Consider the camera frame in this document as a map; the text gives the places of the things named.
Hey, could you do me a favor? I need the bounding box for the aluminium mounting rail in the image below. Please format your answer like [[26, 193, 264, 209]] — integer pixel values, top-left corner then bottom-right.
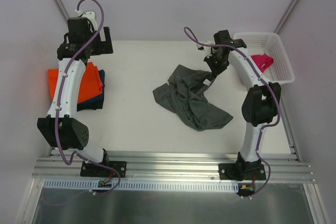
[[32, 151, 317, 184]]

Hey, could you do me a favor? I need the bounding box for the purple cable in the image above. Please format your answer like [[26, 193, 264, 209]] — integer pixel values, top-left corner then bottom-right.
[[39, 0, 121, 206], [183, 26, 281, 200]]

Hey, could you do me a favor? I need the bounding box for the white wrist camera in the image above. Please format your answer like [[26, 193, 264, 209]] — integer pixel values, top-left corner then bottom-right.
[[76, 10, 99, 31], [196, 41, 215, 58]]

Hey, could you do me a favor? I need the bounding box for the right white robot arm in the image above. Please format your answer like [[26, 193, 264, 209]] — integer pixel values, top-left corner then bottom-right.
[[204, 30, 281, 179]]

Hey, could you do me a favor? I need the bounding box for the right aluminium frame post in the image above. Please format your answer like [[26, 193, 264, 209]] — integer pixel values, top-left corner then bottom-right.
[[274, 0, 300, 34]]

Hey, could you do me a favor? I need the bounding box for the grey t shirt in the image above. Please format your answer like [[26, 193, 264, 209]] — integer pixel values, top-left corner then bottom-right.
[[153, 65, 233, 131]]

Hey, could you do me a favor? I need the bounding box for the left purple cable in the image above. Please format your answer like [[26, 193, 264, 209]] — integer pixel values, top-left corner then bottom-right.
[[39, 0, 121, 206]]

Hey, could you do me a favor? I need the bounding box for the navy folded t shirt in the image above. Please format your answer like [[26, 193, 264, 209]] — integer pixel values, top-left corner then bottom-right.
[[77, 70, 105, 111]]

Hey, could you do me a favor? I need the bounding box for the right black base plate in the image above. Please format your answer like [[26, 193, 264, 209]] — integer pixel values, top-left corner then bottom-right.
[[218, 163, 266, 182]]

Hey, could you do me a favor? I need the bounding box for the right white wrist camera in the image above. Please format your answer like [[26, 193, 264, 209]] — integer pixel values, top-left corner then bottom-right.
[[196, 41, 215, 58]]

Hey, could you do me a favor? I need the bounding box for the orange folded t shirt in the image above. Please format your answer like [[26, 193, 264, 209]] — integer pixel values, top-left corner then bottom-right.
[[47, 62, 103, 103]]

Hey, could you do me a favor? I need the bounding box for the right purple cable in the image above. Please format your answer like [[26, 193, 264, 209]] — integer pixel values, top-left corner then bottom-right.
[[183, 26, 281, 200]]

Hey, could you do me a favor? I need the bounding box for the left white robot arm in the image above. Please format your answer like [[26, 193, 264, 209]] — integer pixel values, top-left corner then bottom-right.
[[37, 12, 113, 176]]

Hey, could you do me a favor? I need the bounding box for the white slotted cable duct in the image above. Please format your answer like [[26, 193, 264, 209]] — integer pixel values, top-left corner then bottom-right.
[[43, 179, 238, 193]]

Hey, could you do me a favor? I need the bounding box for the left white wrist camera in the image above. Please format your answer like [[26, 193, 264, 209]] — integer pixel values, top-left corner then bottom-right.
[[76, 10, 99, 31]]

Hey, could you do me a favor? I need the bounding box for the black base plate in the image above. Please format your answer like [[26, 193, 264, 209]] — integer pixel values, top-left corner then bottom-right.
[[218, 163, 266, 182], [80, 161, 127, 178]]

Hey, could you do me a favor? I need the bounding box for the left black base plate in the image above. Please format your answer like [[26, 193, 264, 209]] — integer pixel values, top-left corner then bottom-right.
[[80, 161, 127, 178]]

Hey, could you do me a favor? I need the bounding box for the white plastic basket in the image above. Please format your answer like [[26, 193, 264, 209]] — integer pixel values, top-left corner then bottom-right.
[[234, 32, 295, 84]]

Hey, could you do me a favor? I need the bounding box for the magenta t shirt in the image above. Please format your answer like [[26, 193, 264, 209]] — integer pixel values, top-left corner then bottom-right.
[[251, 54, 274, 73]]

